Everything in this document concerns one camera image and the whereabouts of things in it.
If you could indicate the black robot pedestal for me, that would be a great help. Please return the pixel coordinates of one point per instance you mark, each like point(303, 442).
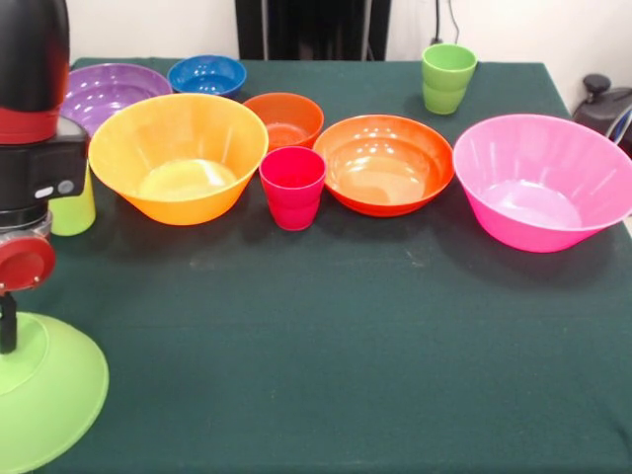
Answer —
point(306, 29)

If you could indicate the green cup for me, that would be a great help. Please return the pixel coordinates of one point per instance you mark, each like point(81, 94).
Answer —
point(447, 79)

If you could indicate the blue bowl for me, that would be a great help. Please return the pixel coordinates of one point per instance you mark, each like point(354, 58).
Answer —
point(207, 74)

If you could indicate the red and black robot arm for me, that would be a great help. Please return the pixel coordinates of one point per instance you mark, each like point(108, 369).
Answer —
point(34, 74)

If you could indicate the dark green tablecloth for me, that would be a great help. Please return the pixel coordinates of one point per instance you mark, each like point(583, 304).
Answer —
point(345, 321)

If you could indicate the purple bowl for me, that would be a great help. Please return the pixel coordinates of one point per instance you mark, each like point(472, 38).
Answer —
point(118, 91)

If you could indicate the small orange-red bowl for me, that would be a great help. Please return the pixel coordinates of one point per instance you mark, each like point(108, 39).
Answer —
point(286, 116)

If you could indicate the green bowl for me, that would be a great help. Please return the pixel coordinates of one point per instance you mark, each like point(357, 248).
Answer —
point(49, 405)

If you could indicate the lime yellow cup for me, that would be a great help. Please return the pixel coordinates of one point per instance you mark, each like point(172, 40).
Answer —
point(74, 214)

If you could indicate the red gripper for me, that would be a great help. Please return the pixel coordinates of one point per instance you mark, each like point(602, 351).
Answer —
point(24, 266)

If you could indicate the large yellow-orange bowl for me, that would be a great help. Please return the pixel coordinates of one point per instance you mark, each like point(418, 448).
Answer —
point(173, 148)

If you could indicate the pink bowl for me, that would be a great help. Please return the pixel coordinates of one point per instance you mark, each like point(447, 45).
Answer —
point(538, 168)

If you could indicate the wide orange-red bowl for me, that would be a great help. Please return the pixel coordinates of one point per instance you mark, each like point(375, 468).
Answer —
point(385, 163)

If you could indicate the magenta red cup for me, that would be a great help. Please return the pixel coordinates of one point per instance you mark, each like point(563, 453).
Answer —
point(292, 192)

